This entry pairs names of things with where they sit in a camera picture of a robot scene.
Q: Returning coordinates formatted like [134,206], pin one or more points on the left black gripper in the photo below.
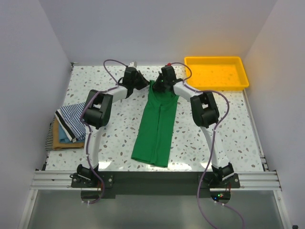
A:
[145,82]

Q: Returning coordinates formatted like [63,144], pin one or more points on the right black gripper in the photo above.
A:
[156,86]

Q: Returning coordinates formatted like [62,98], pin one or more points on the green tank top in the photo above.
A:
[153,142]

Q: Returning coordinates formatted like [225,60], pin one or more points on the blue white striped tank top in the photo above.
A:
[72,114]

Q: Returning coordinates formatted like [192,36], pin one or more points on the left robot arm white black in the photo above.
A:
[95,117]

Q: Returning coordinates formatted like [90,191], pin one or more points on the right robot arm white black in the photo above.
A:
[205,115]

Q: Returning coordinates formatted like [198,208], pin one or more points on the black white wide-striped tank top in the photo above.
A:
[66,127]

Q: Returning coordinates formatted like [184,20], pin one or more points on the light blue folded tank top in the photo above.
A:
[62,136]

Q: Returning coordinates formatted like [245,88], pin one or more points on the tan folded tank top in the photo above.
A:
[56,145]

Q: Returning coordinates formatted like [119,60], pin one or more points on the black white thin-striped tank top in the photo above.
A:
[49,139]

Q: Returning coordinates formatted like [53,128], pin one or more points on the yellow plastic tray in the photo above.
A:
[221,73]

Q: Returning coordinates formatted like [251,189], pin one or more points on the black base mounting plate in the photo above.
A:
[151,184]

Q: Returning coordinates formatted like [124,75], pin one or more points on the aluminium frame rail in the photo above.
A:
[60,180]

